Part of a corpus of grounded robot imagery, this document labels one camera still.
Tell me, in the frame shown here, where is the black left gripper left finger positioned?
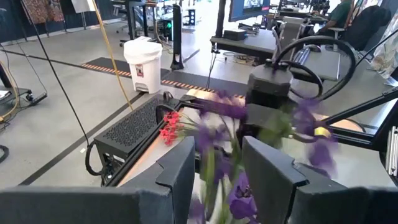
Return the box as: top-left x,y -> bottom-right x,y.
0,136 -> 197,224

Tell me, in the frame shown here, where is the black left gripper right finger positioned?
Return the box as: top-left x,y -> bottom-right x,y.
242,135 -> 398,224

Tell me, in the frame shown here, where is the pink artificial flower bunch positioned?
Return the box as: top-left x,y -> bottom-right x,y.
158,111 -> 185,147

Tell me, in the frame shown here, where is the grey office desk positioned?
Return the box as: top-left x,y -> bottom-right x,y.
210,27 -> 343,82

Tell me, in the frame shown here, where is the small black box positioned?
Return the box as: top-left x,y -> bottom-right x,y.
223,29 -> 249,42

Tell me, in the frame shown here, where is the black perforated computer case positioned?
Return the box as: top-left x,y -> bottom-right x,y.
84,93 -> 189,187

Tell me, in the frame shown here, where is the computer monitor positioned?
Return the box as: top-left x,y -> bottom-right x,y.
228,0 -> 271,22

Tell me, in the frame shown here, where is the black metal stand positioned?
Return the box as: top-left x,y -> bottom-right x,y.
322,88 -> 398,127

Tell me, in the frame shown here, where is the black standing tower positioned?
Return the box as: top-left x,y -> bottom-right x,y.
170,3 -> 185,71

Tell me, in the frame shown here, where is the white pedal trash bin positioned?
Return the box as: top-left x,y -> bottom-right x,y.
123,35 -> 164,95

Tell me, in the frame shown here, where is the person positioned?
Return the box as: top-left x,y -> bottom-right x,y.
313,0 -> 354,37

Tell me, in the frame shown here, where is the black rolling stand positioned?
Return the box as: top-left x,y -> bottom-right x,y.
0,62 -> 48,116

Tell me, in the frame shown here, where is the black office chair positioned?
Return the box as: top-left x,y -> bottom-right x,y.
326,4 -> 392,53

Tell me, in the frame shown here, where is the patterned cloth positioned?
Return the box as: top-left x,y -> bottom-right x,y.
369,12 -> 398,80

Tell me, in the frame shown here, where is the white hanging sheet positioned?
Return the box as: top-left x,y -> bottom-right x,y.
71,0 -> 96,13

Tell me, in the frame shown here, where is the colourful mandala tapestry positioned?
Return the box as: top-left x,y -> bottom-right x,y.
21,0 -> 65,25

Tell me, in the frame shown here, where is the yellow cable tag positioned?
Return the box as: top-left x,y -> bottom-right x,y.
313,126 -> 332,138

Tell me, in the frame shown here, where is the black orange-striped cable ramp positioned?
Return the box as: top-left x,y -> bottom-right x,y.
80,57 -> 248,99

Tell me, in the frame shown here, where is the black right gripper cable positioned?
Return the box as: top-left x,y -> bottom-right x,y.
272,35 -> 358,101

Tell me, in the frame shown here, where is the long black cable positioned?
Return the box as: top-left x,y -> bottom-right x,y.
18,0 -> 91,147

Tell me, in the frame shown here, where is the yellow cable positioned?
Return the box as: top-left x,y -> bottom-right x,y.
91,0 -> 134,112

